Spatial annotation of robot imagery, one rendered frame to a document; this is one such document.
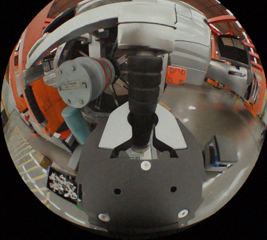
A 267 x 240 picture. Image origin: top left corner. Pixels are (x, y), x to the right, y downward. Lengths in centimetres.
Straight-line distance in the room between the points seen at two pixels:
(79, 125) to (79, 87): 21
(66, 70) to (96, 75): 8
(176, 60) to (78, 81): 68
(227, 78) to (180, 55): 189
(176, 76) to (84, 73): 30
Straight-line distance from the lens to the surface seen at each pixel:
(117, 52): 78
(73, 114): 34
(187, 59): 78
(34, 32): 73
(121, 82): 42
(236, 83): 246
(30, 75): 32
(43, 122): 35
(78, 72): 19
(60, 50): 47
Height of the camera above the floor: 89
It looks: 32 degrees down
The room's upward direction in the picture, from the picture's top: 1 degrees clockwise
